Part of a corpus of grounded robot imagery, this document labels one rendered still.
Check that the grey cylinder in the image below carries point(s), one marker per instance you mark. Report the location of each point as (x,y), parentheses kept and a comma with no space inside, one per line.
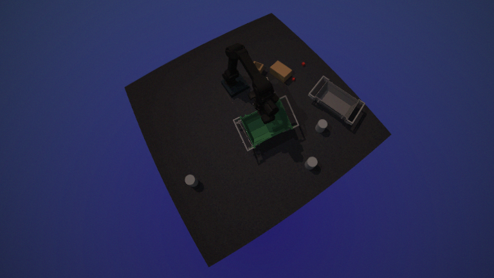
(321,126)
(310,162)
(191,180)

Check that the brown rectangular box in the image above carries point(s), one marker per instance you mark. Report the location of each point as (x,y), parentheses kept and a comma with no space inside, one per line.
(280,71)

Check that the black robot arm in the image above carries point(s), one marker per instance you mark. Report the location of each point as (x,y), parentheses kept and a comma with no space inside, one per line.
(263,88)

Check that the small brown open box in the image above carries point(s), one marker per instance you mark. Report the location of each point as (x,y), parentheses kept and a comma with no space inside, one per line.
(259,66)

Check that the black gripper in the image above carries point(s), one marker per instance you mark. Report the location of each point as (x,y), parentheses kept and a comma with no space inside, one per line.
(265,118)

